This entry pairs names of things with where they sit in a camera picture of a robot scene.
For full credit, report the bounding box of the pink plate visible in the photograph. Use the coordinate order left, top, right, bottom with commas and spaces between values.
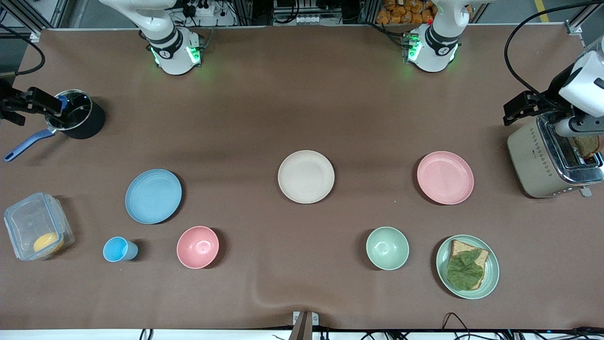
417, 151, 475, 205

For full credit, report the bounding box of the blue plate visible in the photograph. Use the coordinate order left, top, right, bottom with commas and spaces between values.
125, 169, 183, 225

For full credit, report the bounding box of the glass lid with blue knob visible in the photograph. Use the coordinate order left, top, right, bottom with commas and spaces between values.
45, 89, 93, 132

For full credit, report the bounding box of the beige steel toaster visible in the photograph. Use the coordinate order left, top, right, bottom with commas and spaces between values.
507, 111, 604, 199

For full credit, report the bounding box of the dark toast slice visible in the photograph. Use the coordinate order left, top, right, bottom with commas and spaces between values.
569, 135, 603, 160

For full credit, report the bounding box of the clear plastic container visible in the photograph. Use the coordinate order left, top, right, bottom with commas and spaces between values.
4, 192, 75, 261

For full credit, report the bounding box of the orange round food piece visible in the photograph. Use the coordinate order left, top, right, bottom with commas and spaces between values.
33, 232, 65, 255

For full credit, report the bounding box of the brown bread slice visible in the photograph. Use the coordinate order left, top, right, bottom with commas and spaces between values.
447, 239, 490, 290

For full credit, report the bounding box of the bag of orange rolls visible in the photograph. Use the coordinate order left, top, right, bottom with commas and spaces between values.
376, 0, 437, 25

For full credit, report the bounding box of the green plate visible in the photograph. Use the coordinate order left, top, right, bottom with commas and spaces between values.
436, 235, 500, 300

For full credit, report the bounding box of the green lettuce leaf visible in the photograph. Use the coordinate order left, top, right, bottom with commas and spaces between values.
446, 249, 485, 291

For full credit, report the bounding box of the blue cup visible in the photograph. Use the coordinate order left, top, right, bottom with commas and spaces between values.
103, 236, 139, 263

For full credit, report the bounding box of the green bowl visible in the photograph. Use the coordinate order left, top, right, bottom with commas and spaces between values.
366, 227, 410, 271

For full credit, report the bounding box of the white power strip with plugs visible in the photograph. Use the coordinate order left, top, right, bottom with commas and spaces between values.
182, 0, 236, 27

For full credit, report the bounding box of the pink bowl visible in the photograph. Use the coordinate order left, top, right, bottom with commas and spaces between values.
176, 226, 220, 270

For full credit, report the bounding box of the beige plate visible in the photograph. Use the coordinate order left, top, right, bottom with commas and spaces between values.
277, 150, 336, 204

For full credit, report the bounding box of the brown table mat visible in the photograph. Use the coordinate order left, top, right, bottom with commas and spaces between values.
0, 26, 604, 331

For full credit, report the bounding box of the metal table clamp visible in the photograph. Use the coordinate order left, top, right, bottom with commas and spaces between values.
289, 311, 319, 340

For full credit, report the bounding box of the black pot with blue handle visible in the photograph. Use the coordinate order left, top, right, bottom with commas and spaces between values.
4, 89, 106, 162

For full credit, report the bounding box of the black looped floor cable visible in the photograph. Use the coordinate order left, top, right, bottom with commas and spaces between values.
441, 312, 478, 340

